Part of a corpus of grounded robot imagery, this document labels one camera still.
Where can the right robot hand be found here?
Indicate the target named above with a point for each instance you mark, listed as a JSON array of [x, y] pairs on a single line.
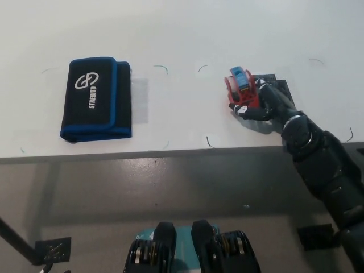
[[276, 102]]

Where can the red tape dispenser blue label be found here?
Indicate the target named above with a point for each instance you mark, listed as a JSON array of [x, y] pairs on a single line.
[[245, 99]]

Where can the black tape patch on table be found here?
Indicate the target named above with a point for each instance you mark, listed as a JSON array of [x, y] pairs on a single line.
[[283, 86]]

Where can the black floor tape patch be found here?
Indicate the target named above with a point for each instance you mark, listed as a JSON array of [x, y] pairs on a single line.
[[312, 236], [52, 249]]

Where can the robot body black teal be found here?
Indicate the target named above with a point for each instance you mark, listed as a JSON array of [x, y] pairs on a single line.
[[202, 247]]

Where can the black blue-trimmed Strebito pouch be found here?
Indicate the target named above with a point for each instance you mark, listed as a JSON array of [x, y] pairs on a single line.
[[91, 99]]

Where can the black table leg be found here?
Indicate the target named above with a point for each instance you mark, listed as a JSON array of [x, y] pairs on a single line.
[[15, 241]]

